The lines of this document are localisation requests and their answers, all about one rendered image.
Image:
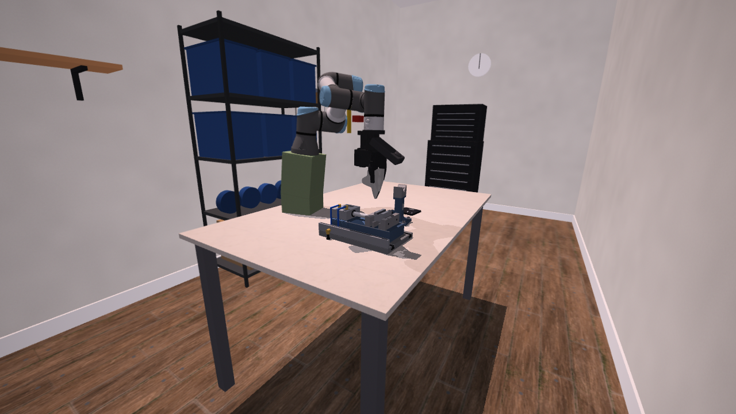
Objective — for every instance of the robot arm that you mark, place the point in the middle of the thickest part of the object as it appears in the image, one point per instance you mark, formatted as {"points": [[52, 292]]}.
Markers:
{"points": [[344, 93]]}

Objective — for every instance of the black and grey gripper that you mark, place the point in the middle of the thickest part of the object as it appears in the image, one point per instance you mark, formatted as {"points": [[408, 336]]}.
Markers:
{"points": [[371, 159]]}

